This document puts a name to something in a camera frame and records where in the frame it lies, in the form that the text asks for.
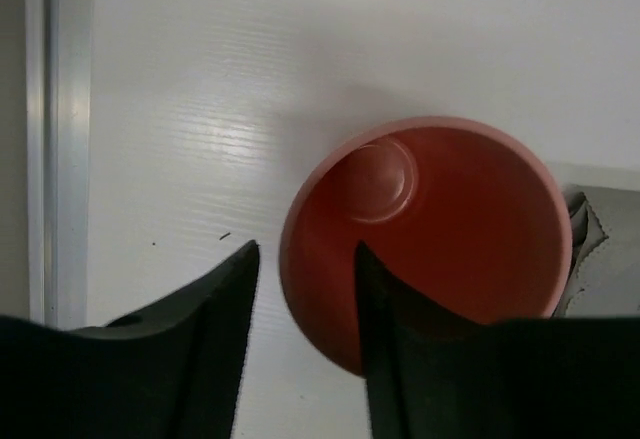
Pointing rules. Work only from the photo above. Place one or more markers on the red plastic cup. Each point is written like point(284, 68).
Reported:
point(457, 209)

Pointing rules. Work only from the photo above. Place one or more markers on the grey cloth placemat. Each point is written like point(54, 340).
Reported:
point(604, 274)

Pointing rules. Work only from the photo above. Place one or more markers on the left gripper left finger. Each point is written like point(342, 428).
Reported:
point(171, 369)

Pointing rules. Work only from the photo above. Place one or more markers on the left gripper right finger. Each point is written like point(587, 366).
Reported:
point(431, 373)

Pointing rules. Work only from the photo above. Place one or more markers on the aluminium left rail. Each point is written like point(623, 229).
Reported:
point(58, 94)

